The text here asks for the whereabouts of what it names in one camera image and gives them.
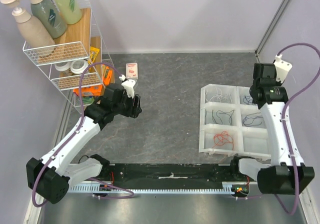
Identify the blue thin cable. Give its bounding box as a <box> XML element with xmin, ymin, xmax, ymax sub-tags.
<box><xmin>242</xmin><ymin>94</ymin><xmax>256</xmax><ymax>107</ymax></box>

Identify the white compartment organizer tray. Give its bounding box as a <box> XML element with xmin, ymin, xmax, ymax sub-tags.
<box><xmin>198</xmin><ymin>84</ymin><xmax>271</xmax><ymax>163</ymax></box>

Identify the black thin cable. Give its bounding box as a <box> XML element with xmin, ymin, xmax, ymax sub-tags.
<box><xmin>211</xmin><ymin>108</ymin><xmax>236</xmax><ymax>126</ymax></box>

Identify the white wire shelf rack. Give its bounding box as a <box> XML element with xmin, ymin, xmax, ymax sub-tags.
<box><xmin>22</xmin><ymin>0</ymin><xmax>113</xmax><ymax>112</ymax></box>

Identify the white and red small box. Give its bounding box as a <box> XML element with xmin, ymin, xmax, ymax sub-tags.
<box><xmin>125</xmin><ymin>62</ymin><xmax>139</xmax><ymax>80</ymax></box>

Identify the white thin cable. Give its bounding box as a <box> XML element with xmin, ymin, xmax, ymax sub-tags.
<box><xmin>205</xmin><ymin>85</ymin><xmax>233</xmax><ymax>104</ymax></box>

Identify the orange thin cable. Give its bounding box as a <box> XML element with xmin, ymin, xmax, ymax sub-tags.
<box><xmin>212</xmin><ymin>130</ymin><xmax>235</xmax><ymax>151</ymax></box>

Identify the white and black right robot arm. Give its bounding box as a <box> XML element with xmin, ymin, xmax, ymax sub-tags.
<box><xmin>229</xmin><ymin>63</ymin><xmax>315</xmax><ymax>195</ymax></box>

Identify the dark green pump bottle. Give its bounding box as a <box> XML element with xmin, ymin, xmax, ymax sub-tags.
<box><xmin>29</xmin><ymin>0</ymin><xmax>67</xmax><ymax>39</ymax></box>

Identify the slotted white cable duct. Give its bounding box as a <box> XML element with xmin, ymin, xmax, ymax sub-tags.
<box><xmin>67</xmin><ymin>181</ymin><xmax>251</xmax><ymax>194</ymax></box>

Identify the beige pump bottle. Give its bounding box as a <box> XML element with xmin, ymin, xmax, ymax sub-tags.
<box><xmin>0</xmin><ymin>0</ymin><xmax>55</xmax><ymax>57</ymax></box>

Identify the orange box on shelf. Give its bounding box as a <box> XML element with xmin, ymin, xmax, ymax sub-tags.
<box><xmin>102</xmin><ymin>65</ymin><xmax>113</xmax><ymax>86</ymax></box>

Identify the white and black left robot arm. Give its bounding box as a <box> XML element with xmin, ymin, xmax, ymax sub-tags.
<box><xmin>26</xmin><ymin>79</ymin><xmax>142</xmax><ymax>207</ymax></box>

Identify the yellow snack packet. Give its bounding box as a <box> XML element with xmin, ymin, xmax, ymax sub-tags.
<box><xmin>87</xmin><ymin>46</ymin><xmax>100</xmax><ymax>65</ymax></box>

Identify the light green bottle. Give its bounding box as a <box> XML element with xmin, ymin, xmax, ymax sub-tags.
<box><xmin>54</xmin><ymin>0</ymin><xmax>82</xmax><ymax>25</ymax></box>

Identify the orange flat package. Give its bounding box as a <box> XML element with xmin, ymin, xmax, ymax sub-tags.
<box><xmin>73</xmin><ymin>84</ymin><xmax>103</xmax><ymax>97</ymax></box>

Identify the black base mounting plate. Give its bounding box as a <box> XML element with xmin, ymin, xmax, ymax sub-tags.
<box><xmin>96</xmin><ymin>163</ymin><xmax>248</xmax><ymax>184</ymax></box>

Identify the green box on shelf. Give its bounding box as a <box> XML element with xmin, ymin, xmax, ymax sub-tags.
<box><xmin>81</xmin><ymin>96</ymin><xmax>96</xmax><ymax>105</ymax></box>

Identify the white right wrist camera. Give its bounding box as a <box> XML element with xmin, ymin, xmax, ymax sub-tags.
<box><xmin>273</xmin><ymin>54</ymin><xmax>293</xmax><ymax>85</ymax></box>

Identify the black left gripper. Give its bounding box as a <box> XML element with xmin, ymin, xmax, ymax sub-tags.
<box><xmin>113</xmin><ymin>90</ymin><xmax>142</xmax><ymax>119</ymax></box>

